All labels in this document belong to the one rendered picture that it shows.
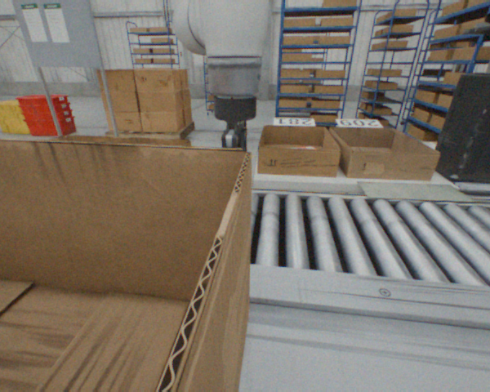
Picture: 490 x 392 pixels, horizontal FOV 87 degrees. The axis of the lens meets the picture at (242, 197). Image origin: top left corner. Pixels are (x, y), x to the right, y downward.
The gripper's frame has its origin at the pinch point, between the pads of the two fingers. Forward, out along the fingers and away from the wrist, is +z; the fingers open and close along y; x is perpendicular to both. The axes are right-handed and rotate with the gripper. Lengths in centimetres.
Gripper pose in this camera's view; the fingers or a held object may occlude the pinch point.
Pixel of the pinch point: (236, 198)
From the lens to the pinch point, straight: 54.7
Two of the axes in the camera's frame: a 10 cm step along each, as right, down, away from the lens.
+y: 1.4, -4.5, 8.8
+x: -9.9, -0.6, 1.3
